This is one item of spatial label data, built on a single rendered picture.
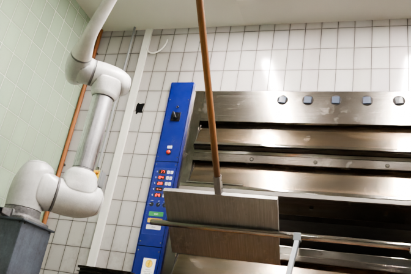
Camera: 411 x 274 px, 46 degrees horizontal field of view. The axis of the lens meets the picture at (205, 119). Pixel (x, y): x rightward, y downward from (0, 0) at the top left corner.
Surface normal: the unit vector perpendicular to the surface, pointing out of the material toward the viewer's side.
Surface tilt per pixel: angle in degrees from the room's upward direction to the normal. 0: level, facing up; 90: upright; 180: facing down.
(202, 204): 138
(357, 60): 90
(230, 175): 70
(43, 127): 90
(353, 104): 90
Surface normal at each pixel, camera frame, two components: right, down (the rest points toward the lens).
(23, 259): 0.94, 0.01
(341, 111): -0.28, -0.43
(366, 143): -0.21, -0.72
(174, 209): -0.30, 0.38
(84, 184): 0.55, -0.29
